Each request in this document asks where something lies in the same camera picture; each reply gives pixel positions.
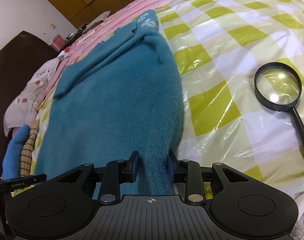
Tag teal knitted sweater white flowers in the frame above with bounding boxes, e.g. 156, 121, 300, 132
34, 10, 184, 195

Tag brown checkered cloth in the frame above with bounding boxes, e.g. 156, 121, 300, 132
19, 119, 40, 177

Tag white pillow pink pattern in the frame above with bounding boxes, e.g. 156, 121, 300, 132
3, 56, 63, 137

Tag black magnifying glass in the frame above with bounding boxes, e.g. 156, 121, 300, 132
254, 62, 304, 149

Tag pink box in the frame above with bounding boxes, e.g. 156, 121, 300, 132
49, 34, 66, 52

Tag green white checkered plastic sheet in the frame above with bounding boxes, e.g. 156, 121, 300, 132
11, 0, 304, 198

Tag white cloth on nightstand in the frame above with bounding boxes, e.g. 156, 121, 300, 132
86, 11, 111, 29

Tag dark wooden headboard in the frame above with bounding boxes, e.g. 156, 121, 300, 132
0, 31, 58, 175

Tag pink striped bed cover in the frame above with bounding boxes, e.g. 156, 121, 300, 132
35, 0, 171, 111

